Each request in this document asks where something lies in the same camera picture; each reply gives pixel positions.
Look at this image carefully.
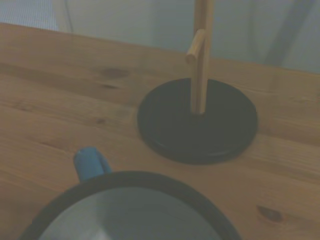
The blue enamel mug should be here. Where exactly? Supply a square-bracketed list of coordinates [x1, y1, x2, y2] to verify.
[18, 146, 242, 240]

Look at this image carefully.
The wooden mug tree black base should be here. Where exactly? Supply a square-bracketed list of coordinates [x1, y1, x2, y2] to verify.
[136, 0, 259, 166]

